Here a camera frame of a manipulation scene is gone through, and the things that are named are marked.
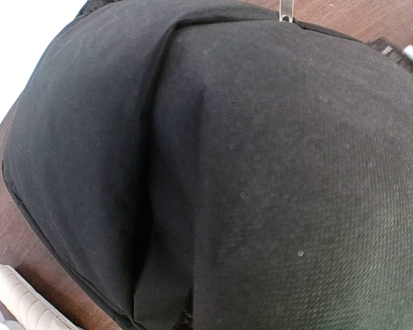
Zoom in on black student backpack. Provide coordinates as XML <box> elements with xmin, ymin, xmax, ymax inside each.
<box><xmin>2</xmin><ymin>1</ymin><xmax>413</xmax><ymax>329</ymax></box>

